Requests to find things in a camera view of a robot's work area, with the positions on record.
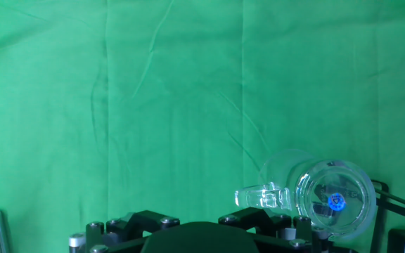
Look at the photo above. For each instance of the green cloth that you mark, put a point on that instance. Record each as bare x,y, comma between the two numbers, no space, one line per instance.
174,105

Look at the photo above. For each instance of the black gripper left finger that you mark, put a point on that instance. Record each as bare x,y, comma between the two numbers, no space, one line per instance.
135,221

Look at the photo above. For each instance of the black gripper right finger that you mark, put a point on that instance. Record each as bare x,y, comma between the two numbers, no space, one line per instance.
251,216

